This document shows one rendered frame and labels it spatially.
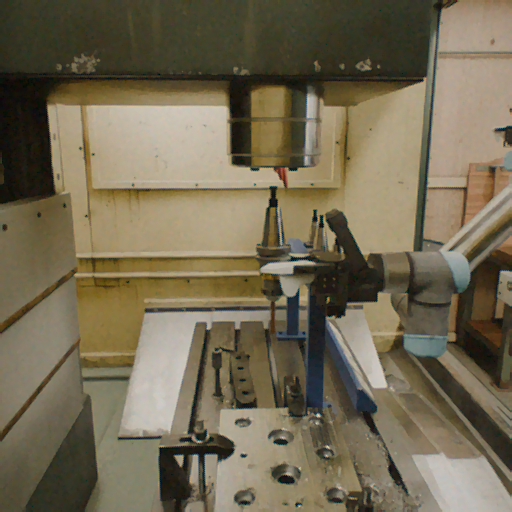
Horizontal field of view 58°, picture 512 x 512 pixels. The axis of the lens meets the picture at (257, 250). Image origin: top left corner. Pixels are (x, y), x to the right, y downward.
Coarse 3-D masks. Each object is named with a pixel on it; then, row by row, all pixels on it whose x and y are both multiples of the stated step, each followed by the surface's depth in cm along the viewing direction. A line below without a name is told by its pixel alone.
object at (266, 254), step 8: (256, 248) 80; (264, 248) 79; (272, 248) 78; (280, 248) 79; (288, 248) 79; (256, 256) 81; (264, 256) 79; (272, 256) 79; (280, 256) 79; (288, 256) 80
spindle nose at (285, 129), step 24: (240, 96) 70; (264, 96) 68; (288, 96) 68; (312, 96) 70; (240, 120) 71; (264, 120) 69; (288, 120) 69; (312, 120) 71; (240, 144) 71; (264, 144) 70; (288, 144) 70; (312, 144) 72
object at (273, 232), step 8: (272, 208) 78; (280, 208) 79; (272, 216) 79; (280, 216) 79; (264, 224) 80; (272, 224) 79; (280, 224) 79; (264, 232) 80; (272, 232) 79; (280, 232) 79; (264, 240) 80; (272, 240) 79; (280, 240) 79
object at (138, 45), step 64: (0, 0) 60; (64, 0) 60; (128, 0) 60; (192, 0) 60; (256, 0) 61; (320, 0) 61; (384, 0) 61; (0, 64) 61; (64, 64) 62; (128, 64) 62; (192, 64) 62; (256, 64) 63; (320, 64) 63; (384, 64) 63
